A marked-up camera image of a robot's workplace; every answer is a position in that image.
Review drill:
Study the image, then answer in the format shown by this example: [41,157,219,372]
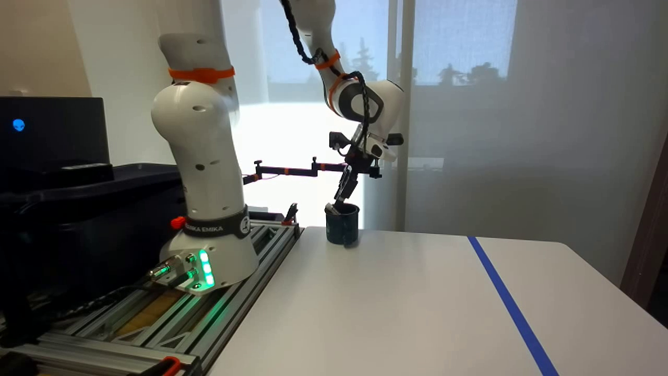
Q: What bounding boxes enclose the black equipment cabinet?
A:
[0,163,189,344]

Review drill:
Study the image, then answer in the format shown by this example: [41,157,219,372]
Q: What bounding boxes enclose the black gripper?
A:
[335,142,387,206]

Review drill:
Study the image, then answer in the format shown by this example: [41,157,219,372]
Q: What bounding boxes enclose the wide orange arm strap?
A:
[168,65,237,85]

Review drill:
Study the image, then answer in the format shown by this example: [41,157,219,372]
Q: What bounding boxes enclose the narrow orange cable strap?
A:
[316,49,344,73]

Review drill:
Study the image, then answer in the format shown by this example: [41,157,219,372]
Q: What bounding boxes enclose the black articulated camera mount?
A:
[240,157,351,188]

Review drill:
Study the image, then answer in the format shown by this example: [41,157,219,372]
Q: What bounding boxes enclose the translucent window blind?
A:
[404,0,668,284]

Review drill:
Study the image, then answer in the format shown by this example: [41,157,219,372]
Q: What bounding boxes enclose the aluminium rail mounting frame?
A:
[0,205,304,376]

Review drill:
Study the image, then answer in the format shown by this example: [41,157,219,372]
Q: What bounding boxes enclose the black computer monitor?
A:
[0,94,114,186]

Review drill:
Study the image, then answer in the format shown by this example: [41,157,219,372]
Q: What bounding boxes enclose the long blue tape strip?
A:
[466,233,561,376]

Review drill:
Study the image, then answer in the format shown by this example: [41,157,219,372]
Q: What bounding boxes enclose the dark ceramic mug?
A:
[324,201,363,248]

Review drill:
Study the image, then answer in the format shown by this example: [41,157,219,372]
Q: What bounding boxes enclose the red frame clamp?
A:
[159,355,186,376]

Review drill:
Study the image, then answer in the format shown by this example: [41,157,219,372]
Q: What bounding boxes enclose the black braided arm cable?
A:
[277,0,383,163]

